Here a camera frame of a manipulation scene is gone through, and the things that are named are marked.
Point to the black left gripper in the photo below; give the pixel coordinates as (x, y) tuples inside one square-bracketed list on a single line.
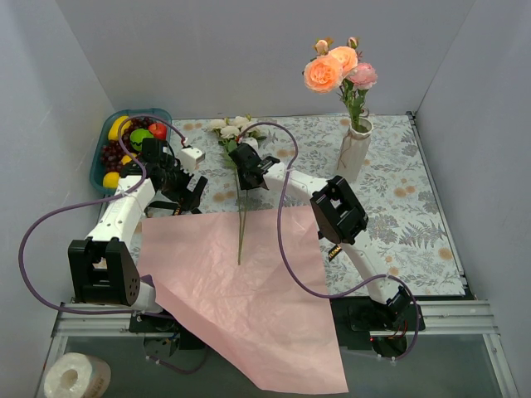
[(187, 192)]

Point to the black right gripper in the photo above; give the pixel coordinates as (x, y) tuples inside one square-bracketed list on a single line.
[(250, 176)]

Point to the black ribbon gold lettering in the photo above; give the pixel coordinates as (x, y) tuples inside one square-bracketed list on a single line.
[(176, 210)]

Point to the white rose flower stem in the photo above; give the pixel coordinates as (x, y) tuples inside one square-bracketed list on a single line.
[(227, 132)]

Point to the purple pink wrapping paper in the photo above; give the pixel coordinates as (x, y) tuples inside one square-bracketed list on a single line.
[(267, 316)]

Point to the orange rose flower stem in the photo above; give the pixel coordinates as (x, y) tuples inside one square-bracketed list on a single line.
[(333, 69)]

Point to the pink rose flower stem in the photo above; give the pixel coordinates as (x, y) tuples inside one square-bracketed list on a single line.
[(358, 78)]

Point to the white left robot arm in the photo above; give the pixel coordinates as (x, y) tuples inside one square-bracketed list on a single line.
[(102, 269)]

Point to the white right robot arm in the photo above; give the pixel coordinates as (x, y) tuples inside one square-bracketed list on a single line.
[(340, 219)]

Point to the white ceramic vase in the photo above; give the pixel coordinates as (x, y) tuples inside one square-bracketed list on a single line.
[(353, 150)]

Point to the red apple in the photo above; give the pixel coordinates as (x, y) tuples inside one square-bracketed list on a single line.
[(158, 130)]

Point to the yellow fruit in tray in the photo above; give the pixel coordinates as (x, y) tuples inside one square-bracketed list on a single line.
[(127, 158)]

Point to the green apple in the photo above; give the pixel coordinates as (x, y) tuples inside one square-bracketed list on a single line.
[(136, 138)]

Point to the teal plastic fruit tray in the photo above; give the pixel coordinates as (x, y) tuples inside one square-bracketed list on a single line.
[(97, 170)]

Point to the yellow lemon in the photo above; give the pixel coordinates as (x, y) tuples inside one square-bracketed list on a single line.
[(111, 180)]

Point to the dark red grapes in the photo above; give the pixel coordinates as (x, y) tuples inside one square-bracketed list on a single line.
[(112, 153)]

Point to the yellow mango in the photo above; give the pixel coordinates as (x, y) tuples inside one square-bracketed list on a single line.
[(120, 125)]

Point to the white tissue roll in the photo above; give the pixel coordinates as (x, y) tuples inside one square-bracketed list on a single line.
[(77, 375)]

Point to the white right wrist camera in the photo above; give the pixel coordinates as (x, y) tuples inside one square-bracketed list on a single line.
[(266, 163)]

